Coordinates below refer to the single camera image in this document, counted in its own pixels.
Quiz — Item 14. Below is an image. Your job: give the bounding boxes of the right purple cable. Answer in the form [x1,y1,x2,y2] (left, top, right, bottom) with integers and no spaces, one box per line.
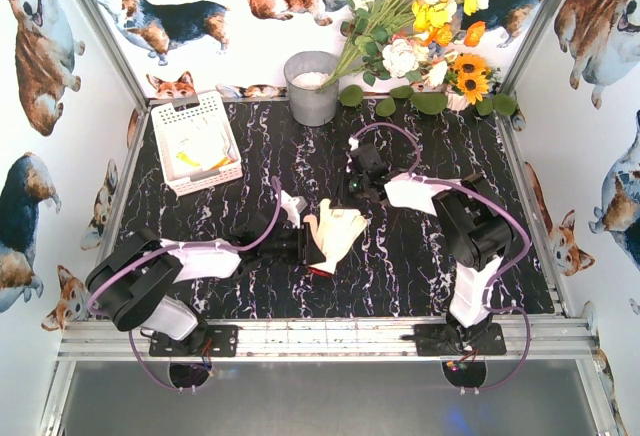
[349,121,532,393]

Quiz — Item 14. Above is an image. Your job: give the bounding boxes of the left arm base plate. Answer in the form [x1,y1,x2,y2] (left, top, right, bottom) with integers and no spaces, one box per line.
[149,322,239,357]

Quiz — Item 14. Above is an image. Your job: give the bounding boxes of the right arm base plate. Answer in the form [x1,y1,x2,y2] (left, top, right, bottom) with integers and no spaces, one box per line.
[400,314,507,356]

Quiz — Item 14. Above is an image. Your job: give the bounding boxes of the grey metal bucket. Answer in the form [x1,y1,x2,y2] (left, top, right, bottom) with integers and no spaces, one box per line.
[283,51,339,127]

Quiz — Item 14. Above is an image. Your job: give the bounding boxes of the cream knit glove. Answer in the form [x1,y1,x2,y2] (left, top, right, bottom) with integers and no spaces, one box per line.
[303,198,368,275]

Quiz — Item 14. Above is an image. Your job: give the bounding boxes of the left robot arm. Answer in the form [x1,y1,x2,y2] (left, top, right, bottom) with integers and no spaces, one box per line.
[86,223,326,354]

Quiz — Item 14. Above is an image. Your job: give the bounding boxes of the artificial flower bouquet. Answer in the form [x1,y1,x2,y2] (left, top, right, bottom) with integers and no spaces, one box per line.
[323,0,489,88]

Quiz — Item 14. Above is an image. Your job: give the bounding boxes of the white plastic storage basket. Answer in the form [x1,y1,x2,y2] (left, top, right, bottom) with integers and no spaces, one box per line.
[151,91,243,197]

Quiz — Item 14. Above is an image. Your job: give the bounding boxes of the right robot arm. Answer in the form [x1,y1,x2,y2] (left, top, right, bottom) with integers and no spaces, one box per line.
[329,139,516,328]

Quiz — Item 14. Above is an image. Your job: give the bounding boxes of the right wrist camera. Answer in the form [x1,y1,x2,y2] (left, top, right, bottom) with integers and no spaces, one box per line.
[348,136,360,152]

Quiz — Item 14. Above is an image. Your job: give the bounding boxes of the small sunflower pot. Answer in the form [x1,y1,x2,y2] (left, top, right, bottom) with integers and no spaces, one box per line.
[445,53,501,111]

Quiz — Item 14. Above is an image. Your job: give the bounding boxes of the orange dotted glove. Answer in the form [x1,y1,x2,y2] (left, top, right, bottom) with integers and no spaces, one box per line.
[172,124,236,171]

